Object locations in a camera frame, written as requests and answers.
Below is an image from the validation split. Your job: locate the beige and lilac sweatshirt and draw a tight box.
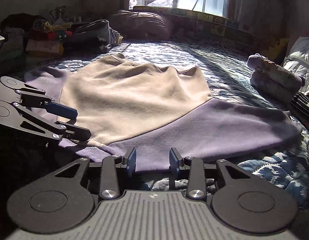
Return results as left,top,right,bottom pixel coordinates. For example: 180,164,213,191
24,53,301,172

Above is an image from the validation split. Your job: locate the mauve pillow by window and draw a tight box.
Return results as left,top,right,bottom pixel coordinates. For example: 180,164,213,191
108,10,172,41

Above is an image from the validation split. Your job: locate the blue white quilted bedspread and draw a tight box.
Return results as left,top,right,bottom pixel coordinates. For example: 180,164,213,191
19,39,309,208

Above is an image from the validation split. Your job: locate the folded floral lilac garment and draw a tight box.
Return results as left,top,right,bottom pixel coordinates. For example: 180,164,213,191
247,54,305,103

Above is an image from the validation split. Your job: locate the grey folded clothes pile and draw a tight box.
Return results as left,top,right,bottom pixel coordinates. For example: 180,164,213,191
64,20,123,54

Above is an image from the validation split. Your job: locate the colourful alphabet foam bumper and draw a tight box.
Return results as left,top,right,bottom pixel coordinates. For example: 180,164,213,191
133,6,266,52

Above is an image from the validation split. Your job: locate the black white striped folded shirt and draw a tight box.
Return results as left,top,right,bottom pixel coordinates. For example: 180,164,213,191
291,92,309,122

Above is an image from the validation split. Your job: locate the white quilted duvet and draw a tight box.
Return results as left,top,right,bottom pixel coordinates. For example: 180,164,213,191
283,37,309,94

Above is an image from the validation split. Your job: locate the yellow plush toy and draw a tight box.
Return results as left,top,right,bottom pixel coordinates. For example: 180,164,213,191
264,38,289,64

